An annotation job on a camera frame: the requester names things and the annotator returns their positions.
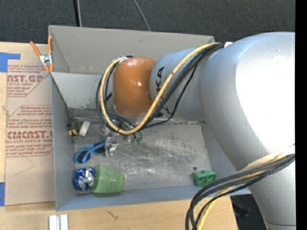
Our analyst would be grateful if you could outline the green plastic cup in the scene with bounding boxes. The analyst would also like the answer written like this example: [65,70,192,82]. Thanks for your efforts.
[90,164,126,197]

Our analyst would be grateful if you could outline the blue sunglasses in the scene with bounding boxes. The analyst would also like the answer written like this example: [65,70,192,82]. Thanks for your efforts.
[72,140,106,165]

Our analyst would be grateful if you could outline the blue and silver ball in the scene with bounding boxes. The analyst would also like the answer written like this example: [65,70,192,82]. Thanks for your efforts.
[72,167,97,192]

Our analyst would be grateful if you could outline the white tape roll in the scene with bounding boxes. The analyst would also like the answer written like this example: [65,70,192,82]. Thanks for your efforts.
[78,120,92,137]

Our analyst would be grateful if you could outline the brown cardboard board red print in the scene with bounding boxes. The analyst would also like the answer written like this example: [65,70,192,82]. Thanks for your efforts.
[0,41,57,207]

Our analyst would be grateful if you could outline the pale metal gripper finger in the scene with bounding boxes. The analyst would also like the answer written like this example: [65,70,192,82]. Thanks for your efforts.
[100,125,113,141]
[104,138,119,157]

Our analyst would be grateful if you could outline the grey metal bin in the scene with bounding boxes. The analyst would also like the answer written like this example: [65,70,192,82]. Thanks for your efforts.
[47,24,252,212]

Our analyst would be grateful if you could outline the yellow and black small tool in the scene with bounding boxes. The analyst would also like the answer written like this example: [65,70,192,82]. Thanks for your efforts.
[67,107,80,137]

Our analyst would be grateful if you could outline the green toy brick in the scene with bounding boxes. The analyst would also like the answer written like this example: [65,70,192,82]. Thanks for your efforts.
[192,170,217,187]

